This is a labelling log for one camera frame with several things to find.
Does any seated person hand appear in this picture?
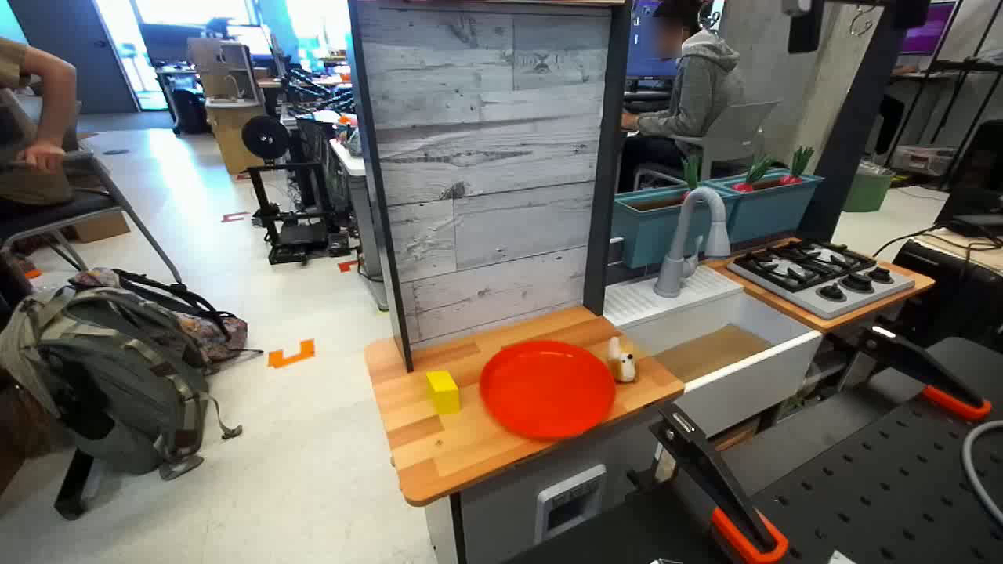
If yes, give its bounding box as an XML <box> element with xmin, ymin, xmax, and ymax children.
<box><xmin>18</xmin><ymin>139</ymin><xmax>68</xmax><ymax>177</ymax></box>

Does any seated person bare forearm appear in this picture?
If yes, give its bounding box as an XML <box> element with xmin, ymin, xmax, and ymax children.
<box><xmin>0</xmin><ymin>39</ymin><xmax>83</xmax><ymax>159</ymax></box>

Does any red round plate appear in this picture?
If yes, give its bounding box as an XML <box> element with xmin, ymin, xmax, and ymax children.
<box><xmin>478</xmin><ymin>339</ymin><xmax>620</xmax><ymax>445</ymax></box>

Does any cardboard box on floor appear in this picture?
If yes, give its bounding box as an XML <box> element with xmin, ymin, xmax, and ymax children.
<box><xmin>59</xmin><ymin>203</ymin><xmax>136</xmax><ymax>246</ymax></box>

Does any tan cabinet with machine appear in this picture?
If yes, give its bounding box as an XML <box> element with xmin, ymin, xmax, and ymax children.
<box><xmin>187</xmin><ymin>39</ymin><xmax>280</xmax><ymax>178</ymax></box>

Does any grey green backpack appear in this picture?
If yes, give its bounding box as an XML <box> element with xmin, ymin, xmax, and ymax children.
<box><xmin>0</xmin><ymin>267</ymin><xmax>250</xmax><ymax>482</ymax></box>

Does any black 3D printer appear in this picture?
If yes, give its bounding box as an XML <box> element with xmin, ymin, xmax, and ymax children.
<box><xmin>241</xmin><ymin>110</ymin><xmax>353</xmax><ymax>267</ymax></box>

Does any orange floor tape marker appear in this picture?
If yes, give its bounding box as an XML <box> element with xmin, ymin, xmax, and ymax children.
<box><xmin>266</xmin><ymin>339</ymin><xmax>319</xmax><ymax>369</ymax></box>

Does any grey wood backboard panel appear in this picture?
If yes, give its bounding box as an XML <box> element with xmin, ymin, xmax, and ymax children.
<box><xmin>348</xmin><ymin>0</ymin><xmax>631</xmax><ymax>372</ymax></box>

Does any yellow block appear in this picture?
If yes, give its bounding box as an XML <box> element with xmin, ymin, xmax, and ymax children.
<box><xmin>423</xmin><ymin>368</ymin><xmax>463</xmax><ymax>417</ymax></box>

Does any long teal planter box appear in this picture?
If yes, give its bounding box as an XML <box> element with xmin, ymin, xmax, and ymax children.
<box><xmin>612</xmin><ymin>186</ymin><xmax>736</xmax><ymax>275</ymax></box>

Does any grey toy faucet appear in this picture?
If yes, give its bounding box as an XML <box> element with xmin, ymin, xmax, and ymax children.
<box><xmin>651</xmin><ymin>186</ymin><xmax>733</xmax><ymax>300</ymax></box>

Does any person in grey hoodie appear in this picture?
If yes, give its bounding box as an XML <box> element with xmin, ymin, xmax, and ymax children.
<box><xmin>620</xmin><ymin>0</ymin><xmax>747</xmax><ymax>190</ymax></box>

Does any grey office chair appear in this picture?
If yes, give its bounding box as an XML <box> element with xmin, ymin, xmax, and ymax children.
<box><xmin>668</xmin><ymin>101</ymin><xmax>781</xmax><ymax>186</ymax></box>

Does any short teal planter box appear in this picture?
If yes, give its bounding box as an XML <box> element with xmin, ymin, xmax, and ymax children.
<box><xmin>722</xmin><ymin>170</ymin><xmax>829</xmax><ymax>251</ymax></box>

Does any white toy sink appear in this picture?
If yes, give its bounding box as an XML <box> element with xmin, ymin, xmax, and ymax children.
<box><xmin>603</xmin><ymin>263</ymin><xmax>825</xmax><ymax>438</ymax></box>

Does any toy stove with black burners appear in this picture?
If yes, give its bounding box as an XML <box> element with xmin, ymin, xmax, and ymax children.
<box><xmin>726</xmin><ymin>239</ymin><xmax>914</xmax><ymax>320</ymax></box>

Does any green bin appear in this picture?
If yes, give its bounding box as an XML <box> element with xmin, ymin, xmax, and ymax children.
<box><xmin>843</xmin><ymin>159</ymin><xmax>898</xmax><ymax>217</ymax></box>

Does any black metal shelf rack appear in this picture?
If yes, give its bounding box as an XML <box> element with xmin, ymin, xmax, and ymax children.
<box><xmin>886</xmin><ymin>0</ymin><xmax>1003</xmax><ymax>183</ymax></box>

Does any black office chair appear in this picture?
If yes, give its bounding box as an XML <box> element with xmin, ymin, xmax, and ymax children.
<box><xmin>934</xmin><ymin>118</ymin><xmax>1003</xmax><ymax>239</ymax></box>

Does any grey metal frame chair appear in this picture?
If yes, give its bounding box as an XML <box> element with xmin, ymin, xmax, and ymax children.
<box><xmin>0</xmin><ymin>150</ymin><xmax>199</xmax><ymax>292</ymax></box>

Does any black clamp orange loop handle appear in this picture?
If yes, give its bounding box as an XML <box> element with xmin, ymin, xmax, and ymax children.
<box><xmin>649</xmin><ymin>404</ymin><xmax>793</xmax><ymax>564</ymax></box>

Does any black vertical post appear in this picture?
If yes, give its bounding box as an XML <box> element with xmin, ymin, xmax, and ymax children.
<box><xmin>795</xmin><ymin>0</ymin><xmax>913</xmax><ymax>246</ymax></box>

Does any black clamp orange straight handle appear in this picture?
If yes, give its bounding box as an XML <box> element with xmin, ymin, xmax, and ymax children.
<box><xmin>834</xmin><ymin>324</ymin><xmax>996</xmax><ymax>425</ymax></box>

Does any white cable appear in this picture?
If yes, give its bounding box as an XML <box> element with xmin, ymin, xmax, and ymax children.
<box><xmin>958</xmin><ymin>417</ymin><xmax>1003</xmax><ymax>526</ymax></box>

